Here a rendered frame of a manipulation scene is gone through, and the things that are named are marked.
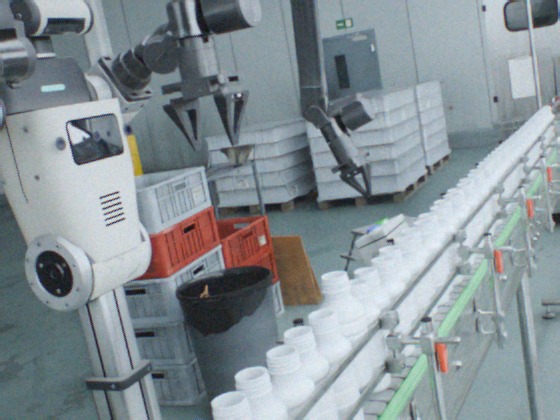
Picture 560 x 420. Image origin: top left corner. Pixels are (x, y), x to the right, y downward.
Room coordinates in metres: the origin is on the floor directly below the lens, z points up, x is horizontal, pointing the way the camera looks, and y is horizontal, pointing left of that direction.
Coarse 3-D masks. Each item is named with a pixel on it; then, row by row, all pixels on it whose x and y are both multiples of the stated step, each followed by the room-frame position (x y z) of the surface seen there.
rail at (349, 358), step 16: (512, 192) 2.01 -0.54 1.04; (480, 208) 1.60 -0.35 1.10; (464, 224) 1.45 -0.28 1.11; (448, 240) 1.33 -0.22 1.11; (480, 240) 1.57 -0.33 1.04; (400, 304) 1.04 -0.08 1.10; (432, 304) 1.19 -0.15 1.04; (368, 336) 0.91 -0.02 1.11; (352, 352) 0.86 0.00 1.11; (400, 352) 1.01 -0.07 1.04; (336, 368) 0.81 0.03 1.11; (384, 368) 0.95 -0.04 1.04; (320, 384) 0.78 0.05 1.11; (304, 416) 0.72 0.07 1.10; (352, 416) 0.83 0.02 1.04
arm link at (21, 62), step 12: (0, 36) 1.15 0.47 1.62; (12, 36) 1.17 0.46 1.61; (0, 48) 1.13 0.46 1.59; (12, 48) 1.15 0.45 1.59; (24, 48) 1.17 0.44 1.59; (12, 60) 1.14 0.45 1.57; (24, 60) 1.16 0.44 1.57; (12, 72) 1.15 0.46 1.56; (24, 72) 1.17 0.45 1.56; (12, 84) 1.17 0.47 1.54
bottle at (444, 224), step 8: (432, 208) 1.43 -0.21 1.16; (440, 208) 1.42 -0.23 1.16; (440, 216) 1.40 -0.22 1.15; (448, 216) 1.40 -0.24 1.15; (440, 224) 1.40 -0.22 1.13; (448, 224) 1.40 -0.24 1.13; (448, 232) 1.39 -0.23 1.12; (456, 248) 1.39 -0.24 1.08; (456, 256) 1.39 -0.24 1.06; (456, 264) 1.39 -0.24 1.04; (456, 280) 1.39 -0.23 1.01
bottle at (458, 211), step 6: (450, 198) 1.51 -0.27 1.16; (456, 198) 1.50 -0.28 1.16; (456, 204) 1.50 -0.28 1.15; (456, 210) 1.50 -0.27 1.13; (462, 210) 1.51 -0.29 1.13; (456, 216) 1.49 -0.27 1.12; (462, 216) 1.49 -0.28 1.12; (468, 216) 1.51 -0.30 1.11; (462, 222) 1.49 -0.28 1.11; (468, 228) 1.50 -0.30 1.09; (468, 234) 1.50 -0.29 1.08; (468, 240) 1.50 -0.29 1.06
